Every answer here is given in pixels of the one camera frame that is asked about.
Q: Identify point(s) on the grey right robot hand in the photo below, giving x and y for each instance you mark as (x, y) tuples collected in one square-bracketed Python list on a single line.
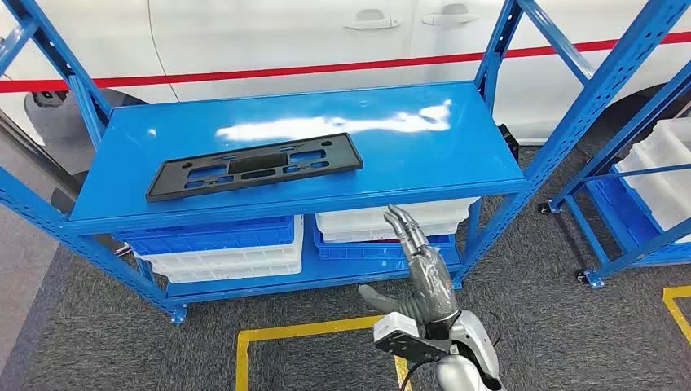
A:
[(426, 275)]

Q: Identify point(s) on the black plastic plate frame part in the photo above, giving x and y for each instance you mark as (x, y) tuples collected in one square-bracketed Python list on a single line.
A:
[(340, 156)]

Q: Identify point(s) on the blue metal shelf rack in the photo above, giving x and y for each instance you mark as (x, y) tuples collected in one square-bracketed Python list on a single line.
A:
[(378, 140), (648, 247)]

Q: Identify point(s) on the yellow floor tape square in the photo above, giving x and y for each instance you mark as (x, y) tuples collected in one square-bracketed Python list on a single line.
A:
[(675, 294), (302, 329)]

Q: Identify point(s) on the black object behind rack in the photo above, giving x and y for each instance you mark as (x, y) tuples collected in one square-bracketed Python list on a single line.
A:
[(508, 143)]

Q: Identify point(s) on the white car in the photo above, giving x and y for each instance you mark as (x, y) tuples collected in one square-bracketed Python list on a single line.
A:
[(270, 38)]

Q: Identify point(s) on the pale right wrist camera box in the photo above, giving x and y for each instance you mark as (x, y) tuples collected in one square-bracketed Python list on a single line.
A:
[(397, 329)]

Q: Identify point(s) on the black stanchion post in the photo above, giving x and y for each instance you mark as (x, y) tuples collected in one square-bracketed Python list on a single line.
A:
[(65, 197)]

